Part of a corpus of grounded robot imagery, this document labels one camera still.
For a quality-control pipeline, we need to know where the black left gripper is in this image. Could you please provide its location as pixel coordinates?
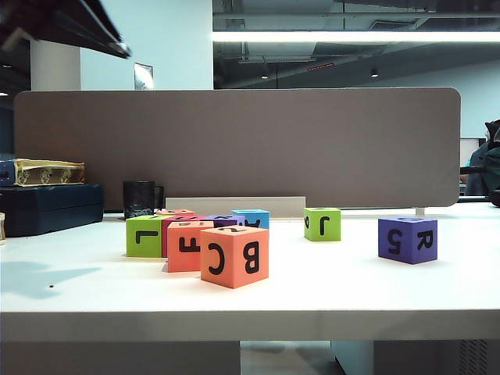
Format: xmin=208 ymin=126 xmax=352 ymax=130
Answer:
xmin=0 ymin=0 xmax=133 ymax=59

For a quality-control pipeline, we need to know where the green block L T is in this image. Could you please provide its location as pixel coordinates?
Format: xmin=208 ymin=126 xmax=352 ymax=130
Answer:
xmin=125 ymin=215 xmax=169 ymax=259

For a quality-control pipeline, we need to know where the magenta block P U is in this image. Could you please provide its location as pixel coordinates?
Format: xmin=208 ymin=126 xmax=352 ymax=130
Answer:
xmin=161 ymin=215 xmax=204 ymax=258

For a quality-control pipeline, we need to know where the purple letter block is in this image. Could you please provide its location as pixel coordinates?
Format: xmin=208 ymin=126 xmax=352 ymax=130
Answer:
xmin=202 ymin=213 xmax=246 ymax=227

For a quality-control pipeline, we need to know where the blue block fish picture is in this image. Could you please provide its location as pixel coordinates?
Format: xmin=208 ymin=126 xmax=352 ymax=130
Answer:
xmin=230 ymin=209 xmax=271 ymax=230

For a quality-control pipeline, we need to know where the green block N J 9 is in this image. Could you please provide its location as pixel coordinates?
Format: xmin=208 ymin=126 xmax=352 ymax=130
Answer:
xmin=303 ymin=207 xmax=342 ymax=242

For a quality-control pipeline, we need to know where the purple block G R 5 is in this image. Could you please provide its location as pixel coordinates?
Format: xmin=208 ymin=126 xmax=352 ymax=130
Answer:
xmin=377 ymin=216 xmax=438 ymax=266

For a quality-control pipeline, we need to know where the patterned block packaging box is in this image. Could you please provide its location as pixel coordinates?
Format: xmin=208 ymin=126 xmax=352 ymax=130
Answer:
xmin=0 ymin=158 xmax=86 ymax=188

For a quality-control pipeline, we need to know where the black mug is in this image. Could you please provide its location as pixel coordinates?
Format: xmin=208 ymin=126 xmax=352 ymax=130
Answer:
xmin=122 ymin=180 xmax=165 ymax=220

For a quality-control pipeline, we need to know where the dark blue plastic case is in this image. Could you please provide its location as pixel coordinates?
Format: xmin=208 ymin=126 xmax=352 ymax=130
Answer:
xmin=0 ymin=183 xmax=105 ymax=238

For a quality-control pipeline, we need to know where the brown fabric desk divider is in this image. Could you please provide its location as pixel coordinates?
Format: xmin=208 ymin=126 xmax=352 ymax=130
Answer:
xmin=13 ymin=86 xmax=462 ymax=210

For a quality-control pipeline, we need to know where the orange block F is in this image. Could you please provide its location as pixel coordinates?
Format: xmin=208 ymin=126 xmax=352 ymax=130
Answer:
xmin=166 ymin=220 xmax=215 ymax=273

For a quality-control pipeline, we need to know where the long ceiling light strip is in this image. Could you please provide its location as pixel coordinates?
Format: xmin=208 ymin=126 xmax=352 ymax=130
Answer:
xmin=212 ymin=30 xmax=500 ymax=43

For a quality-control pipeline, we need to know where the orange block B C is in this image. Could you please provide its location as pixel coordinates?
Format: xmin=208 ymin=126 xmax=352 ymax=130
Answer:
xmin=200 ymin=225 xmax=270 ymax=290

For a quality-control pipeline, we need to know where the grey desk panel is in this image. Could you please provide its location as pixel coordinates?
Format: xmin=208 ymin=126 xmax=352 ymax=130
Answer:
xmin=0 ymin=341 xmax=241 ymax=375

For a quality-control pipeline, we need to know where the white monitor screen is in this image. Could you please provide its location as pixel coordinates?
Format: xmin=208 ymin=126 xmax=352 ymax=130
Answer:
xmin=459 ymin=137 xmax=488 ymax=167

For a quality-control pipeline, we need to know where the seated person green shirt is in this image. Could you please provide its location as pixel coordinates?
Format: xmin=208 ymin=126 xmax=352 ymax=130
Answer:
xmin=459 ymin=120 xmax=500 ymax=197

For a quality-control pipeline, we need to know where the grey vented desk cabinet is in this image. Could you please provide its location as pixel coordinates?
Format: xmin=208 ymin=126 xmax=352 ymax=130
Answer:
xmin=373 ymin=340 xmax=500 ymax=375

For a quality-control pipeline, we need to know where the metal wall plaque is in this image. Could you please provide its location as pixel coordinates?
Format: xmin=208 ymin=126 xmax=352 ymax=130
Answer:
xmin=133 ymin=62 xmax=154 ymax=91

